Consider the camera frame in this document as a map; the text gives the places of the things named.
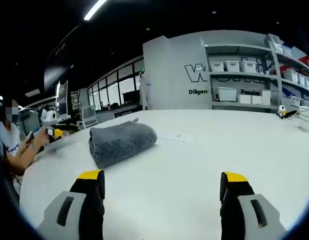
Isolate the grey towel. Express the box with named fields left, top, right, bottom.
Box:
left=88, top=120, right=158, bottom=170

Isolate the white round-eyed device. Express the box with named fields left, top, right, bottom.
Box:
left=41, top=108, right=58, bottom=126

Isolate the white chair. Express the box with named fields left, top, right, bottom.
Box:
left=78, top=104, right=99, bottom=130

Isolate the white paper sheet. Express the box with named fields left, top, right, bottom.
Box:
left=159, top=131, right=193, bottom=143

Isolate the spare hand-held gripper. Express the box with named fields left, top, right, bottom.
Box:
left=276, top=104, right=298, bottom=120

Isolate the computer monitor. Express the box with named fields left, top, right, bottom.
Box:
left=57, top=80, right=69, bottom=118

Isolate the grey metal shelf unit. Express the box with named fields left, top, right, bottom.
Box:
left=204, top=33, right=309, bottom=113

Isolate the group of white storage boxes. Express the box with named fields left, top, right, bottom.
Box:
left=209, top=59, right=309, bottom=106

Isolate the ceiling light strip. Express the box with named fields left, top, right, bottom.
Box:
left=83, top=0, right=108, bottom=21

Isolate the white wire basket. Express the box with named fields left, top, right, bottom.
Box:
left=297, top=105, right=309, bottom=132

